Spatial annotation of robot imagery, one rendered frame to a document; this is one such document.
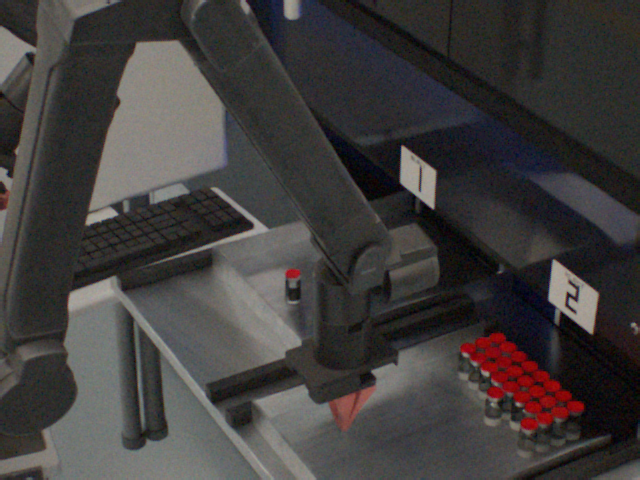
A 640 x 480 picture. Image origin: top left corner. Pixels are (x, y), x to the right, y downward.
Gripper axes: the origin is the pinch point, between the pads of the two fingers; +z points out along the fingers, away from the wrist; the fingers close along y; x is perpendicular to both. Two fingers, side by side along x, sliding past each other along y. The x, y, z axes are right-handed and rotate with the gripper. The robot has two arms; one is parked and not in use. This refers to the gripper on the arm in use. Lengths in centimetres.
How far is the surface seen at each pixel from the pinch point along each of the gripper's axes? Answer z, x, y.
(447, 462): 14.4, 1.9, 15.4
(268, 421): 10.9, 15.2, -1.3
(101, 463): 104, 118, 8
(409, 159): 0, 43, 36
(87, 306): 23, 64, -7
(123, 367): 65, 99, 9
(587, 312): 1.7, 4.2, 36.3
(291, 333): 11.8, 30.2, 9.8
